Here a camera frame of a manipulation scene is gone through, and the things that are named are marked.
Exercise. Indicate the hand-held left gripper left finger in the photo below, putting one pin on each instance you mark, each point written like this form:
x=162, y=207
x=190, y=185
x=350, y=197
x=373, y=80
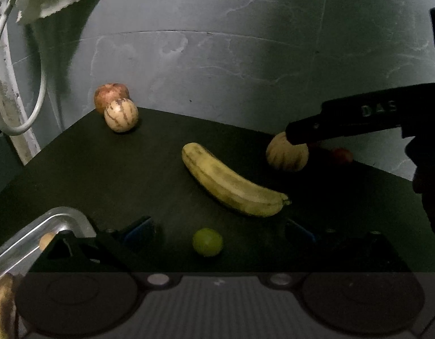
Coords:
x=141, y=229

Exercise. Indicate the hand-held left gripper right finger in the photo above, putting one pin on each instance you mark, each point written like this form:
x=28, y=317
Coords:
x=301, y=232

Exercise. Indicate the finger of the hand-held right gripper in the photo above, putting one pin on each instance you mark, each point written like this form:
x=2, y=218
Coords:
x=302, y=134

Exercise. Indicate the large striped melon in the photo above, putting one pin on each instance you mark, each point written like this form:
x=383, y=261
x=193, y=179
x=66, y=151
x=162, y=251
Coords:
x=288, y=159

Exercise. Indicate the red cherry tomato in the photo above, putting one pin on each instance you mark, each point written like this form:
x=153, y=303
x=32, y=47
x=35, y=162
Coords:
x=343, y=156

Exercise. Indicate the green grape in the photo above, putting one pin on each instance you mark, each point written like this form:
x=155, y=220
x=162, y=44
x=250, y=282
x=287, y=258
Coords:
x=207, y=242

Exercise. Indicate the yellow banana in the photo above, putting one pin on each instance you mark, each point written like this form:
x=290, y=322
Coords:
x=224, y=183
x=2, y=303

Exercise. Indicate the tan longan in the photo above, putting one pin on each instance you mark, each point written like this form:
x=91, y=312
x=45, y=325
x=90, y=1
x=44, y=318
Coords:
x=46, y=242

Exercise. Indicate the small striped melon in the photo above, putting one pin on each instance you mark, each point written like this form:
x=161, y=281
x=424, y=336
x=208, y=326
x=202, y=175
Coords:
x=121, y=115

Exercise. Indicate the metal tray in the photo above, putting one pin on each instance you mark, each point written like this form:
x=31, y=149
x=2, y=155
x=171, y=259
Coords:
x=23, y=235

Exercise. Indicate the red apple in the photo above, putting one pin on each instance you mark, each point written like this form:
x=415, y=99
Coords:
x=109, y=93

